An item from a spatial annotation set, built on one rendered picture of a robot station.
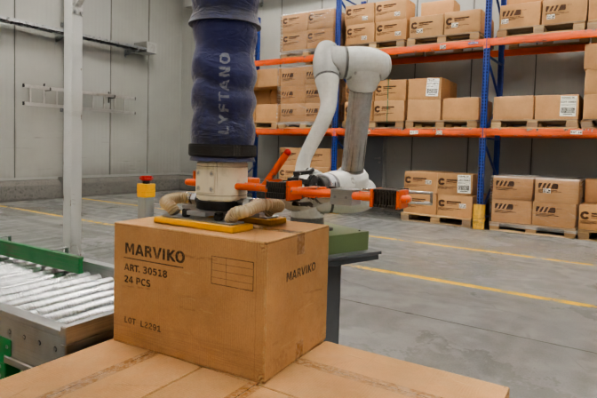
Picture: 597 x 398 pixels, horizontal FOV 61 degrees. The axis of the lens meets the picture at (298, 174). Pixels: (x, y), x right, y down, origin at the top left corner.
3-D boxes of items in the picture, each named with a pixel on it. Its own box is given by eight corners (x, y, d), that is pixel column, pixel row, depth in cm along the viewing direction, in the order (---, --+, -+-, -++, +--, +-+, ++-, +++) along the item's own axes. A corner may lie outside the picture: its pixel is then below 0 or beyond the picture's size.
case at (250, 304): (113, 340, 170) (114, 221, 168) (192, 308, 205) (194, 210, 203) (264, 384, 141) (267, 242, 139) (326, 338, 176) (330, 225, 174)
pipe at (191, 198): (157, 210, 170) (158, 194, 169) (209, 204, 191) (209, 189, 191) (237, 221, 152) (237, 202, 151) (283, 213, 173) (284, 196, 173)
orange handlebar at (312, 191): (159, 185, 182) (159, 175, 182) (215, 181, 208) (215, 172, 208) (406, 207, 133) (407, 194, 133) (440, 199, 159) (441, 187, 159)
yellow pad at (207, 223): (153, 222, 168) (153, 207, 168) (175, 218, 177) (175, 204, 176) (233, 234, 150) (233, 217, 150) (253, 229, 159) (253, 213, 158)
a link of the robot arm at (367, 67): (325, 202, 246) (369, 203, 249) (330, 219, 231) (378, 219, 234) (339, 42, 214) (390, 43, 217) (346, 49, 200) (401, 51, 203)
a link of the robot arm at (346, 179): (345, 195, 176) (314, 206, 183) (363, 193, 189) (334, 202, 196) (337, 166, 177) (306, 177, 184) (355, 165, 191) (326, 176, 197)
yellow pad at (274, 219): (193, 216, 184) (194, 202, 184) (211, 213, 193) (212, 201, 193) (270, 226, 166) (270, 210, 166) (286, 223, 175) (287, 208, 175)
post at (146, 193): (134, 372, 267) (136, 183, 262) (144, 368, 273) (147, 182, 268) (143, 376, 264) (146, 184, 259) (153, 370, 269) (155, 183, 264)
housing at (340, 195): (329, 203, 145) (330, 188, 145) (339, 202, 151) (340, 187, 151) (351, 206, 142) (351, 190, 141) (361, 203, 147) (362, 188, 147)
